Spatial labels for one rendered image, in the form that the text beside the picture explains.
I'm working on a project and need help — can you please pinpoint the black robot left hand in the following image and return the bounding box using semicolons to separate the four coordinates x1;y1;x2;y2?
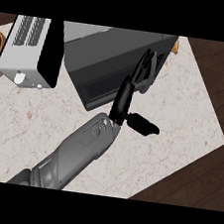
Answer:
105;44;170;139

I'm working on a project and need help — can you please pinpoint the dark grey microwave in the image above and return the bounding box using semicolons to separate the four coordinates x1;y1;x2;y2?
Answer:
53;20;180;122

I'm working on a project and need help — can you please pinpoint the orange-brown object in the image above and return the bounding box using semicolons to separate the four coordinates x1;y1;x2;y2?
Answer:
170;39;181;56

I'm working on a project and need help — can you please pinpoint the silver and black toaster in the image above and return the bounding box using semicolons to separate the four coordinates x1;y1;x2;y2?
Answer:
0;12;69;93

